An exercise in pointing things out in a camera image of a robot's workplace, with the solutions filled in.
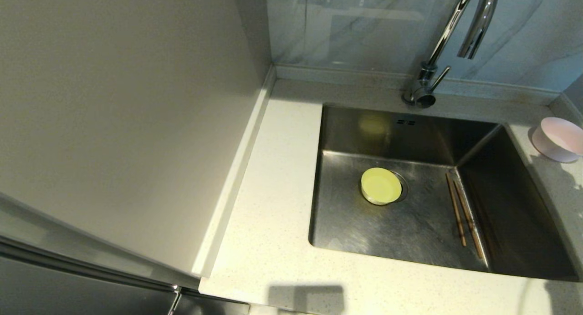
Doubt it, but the pink plastic bowl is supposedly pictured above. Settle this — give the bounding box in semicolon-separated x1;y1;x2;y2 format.
531;117;583;163

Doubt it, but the grey tall cabinet door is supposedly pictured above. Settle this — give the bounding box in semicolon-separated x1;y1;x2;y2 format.
0;235;250;315

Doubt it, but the stainless steel sink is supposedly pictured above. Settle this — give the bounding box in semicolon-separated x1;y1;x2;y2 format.
308;103;581;281

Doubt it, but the chrome cabinet door handle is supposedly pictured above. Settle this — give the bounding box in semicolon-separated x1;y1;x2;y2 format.
167;284;183;315

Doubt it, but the yellow plastic bowl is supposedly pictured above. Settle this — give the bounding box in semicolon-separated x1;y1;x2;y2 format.
361;167;403;206

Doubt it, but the wooden chopstick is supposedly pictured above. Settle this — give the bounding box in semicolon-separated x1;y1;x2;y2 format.
454;180;484;260
445;173;468;248

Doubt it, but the chrome gooseneck faucet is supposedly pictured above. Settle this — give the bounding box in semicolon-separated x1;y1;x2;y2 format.
402;0;501;109

